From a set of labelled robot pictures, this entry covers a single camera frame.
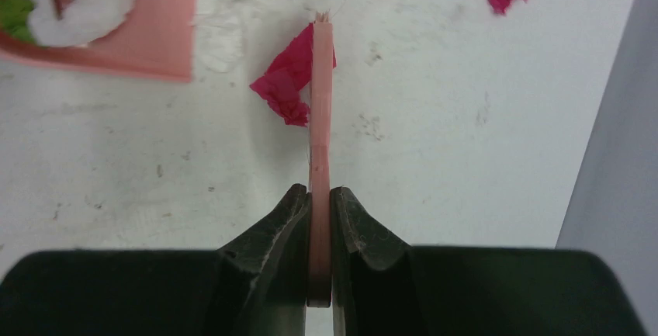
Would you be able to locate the green paper scrap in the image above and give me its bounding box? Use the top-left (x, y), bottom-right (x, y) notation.
top-left (1, 0), bottom-right (61, 45)

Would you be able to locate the pink hand brush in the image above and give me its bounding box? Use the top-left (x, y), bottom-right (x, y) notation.
top-left (306, 12), bottom-right (334, 308)

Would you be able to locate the white paper scrap by dustpan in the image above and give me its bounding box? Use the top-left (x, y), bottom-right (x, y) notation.
top-left (37, 0), bottom-right (136, 48)

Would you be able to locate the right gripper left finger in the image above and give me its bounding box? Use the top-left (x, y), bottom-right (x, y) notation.
top-left (205, 184), bottom-right (310, 335)

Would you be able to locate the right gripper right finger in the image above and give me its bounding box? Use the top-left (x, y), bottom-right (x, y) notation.
top-left (330, 187), bottom-right (427, 335)

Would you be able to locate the pink plastic dustpan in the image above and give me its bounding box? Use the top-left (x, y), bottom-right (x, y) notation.
top-left (1, 0), bottom-right (196, 82)

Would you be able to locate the magenta paper scrap by bucket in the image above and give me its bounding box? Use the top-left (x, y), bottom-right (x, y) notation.
top-left (250, 22), bottom-right (332, 127)

